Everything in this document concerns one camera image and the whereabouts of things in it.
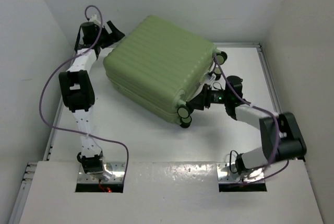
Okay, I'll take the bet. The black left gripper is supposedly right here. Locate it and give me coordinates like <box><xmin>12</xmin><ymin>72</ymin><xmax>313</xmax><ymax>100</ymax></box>
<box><xmin>93</xmin><ymin>20</ymin><xmax>123</xmax><ymax>49</ymax></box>

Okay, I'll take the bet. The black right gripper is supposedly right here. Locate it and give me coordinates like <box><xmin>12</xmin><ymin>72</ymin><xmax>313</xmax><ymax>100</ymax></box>
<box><xmin>185</xmin><ymin>84</ymin><xmax>230</xmax><ymax>111</ymax></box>

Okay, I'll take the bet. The green suitcase blue lining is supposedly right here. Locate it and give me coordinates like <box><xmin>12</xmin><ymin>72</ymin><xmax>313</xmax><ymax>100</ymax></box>
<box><xmin>103</xmin><ymin>15</ymin><xmax>228</xmax><ymax>128</ymax></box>

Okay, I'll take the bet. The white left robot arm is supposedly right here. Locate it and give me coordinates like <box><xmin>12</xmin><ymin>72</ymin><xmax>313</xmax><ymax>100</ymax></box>
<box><xmin>58</xmin><ymin>19</ymin><xmax>125</xmax><ymax>181</ymax></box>

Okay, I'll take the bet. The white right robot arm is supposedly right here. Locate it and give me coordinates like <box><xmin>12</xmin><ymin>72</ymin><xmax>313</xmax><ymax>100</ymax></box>
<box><xmin>187</xmin><ymin>76</ymin><xmax>307</xmax><ymax>174</ymax></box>

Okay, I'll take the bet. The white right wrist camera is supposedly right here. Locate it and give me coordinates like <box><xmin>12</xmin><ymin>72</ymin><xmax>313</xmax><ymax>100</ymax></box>
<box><xmin>204</xmin><ymin>72</ymin><xmax>216</xmax><ymax>85</ymax></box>

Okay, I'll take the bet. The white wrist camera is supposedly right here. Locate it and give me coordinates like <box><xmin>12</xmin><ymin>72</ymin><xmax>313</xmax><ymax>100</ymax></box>
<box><xmin>204</xmin><ymin>72</ymin><xmax>216</xmax><ymax>85</ymax></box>
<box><xmin>88</xmin><ymin>14</ymin><xmax>102</xmax><ymax>27</ymax></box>

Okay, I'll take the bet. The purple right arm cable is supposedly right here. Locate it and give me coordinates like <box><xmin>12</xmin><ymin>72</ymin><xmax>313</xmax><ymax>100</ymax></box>
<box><xmin>212</xmin><ymin>53</ymin><xmax>290</xmax><ymax>184</ymax></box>

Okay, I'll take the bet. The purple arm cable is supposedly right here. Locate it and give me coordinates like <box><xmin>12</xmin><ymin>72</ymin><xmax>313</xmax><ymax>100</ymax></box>
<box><xmin>212</xmin><ymin>53</ymin><xmax>290</xmax><ymax>184</ymax></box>
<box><xmin>38</xmin><ymin>5</ymin><xmax>130</xmax><ymax>185</ymax></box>

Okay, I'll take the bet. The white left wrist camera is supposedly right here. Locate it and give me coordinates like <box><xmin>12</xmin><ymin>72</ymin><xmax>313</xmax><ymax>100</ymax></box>
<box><xmin>88</xmin><ymin>14</ymin><xmax>102</xmax><ymax>27</ymax></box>

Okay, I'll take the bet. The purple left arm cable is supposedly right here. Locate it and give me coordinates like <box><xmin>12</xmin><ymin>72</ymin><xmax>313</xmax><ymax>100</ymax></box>
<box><xmin>38</xmin><ymin>5</ymin><xmax>130</xmax><ymax>185</ymax></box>

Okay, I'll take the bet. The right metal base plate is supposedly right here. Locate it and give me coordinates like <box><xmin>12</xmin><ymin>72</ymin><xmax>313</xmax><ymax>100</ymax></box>
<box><xmin>216</xmin><ymin>162</ymin><xmax>265</xmax><ymax>185</ymax></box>

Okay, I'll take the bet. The metal base plate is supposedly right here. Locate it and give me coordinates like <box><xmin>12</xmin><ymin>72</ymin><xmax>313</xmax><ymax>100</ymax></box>
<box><xmin>77</xmin><ymin>160</ymin><xmax>125</xmax><ymax>185</ymax></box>
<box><xmin>216</xmin><ymin>162</ymin><xmax>265</xmax><ymax>185</ymax></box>

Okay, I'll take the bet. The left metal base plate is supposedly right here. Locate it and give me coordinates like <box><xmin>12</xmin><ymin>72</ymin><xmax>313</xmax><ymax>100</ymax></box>
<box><xmin>77</xmin><ymin>160</ymin><xmax>125</xmax><ymax>185</ymax></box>

